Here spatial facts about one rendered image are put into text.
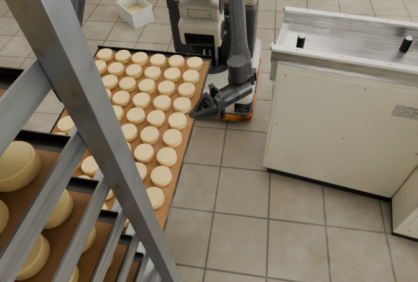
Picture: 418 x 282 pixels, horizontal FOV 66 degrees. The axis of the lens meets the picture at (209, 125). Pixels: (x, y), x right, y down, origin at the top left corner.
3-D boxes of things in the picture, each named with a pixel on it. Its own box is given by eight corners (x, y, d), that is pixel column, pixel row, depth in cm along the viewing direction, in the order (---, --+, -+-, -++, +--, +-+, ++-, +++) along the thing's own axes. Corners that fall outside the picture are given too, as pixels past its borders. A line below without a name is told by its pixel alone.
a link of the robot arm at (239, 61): (257, 74, 103) (230, 76, 105) (254, 42, 96) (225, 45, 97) (256, 98, 95) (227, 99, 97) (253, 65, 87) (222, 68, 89)
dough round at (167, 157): (158, 151, 85) (157, 147, 84) (177, 150, 85) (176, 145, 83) (157, 168, 82) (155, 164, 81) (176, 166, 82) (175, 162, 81)
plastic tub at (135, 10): (119, 17, 313) (115, 1, 301) (139, 9, 322) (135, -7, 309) (135, 30, 297) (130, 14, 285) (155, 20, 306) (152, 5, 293)
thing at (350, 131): (385, 157, 196) (470, 28, 128) (387, 206, 176) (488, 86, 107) (272, 131, 213) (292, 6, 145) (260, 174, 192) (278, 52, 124)
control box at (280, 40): (285, 49, 156) (290, 23, 146) (276, 81, 142) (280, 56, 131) (278, 48, 157) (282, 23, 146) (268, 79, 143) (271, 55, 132)
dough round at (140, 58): (151, 59, 106) (150, 54, 105) (142, 68, 104) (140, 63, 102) (139, 54, 108) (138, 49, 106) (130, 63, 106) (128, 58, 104)
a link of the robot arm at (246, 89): (255, 94, 98) (244, 86, 102) (254, 76, 93) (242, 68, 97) (237, 105, 96) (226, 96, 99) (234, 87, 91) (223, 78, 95)
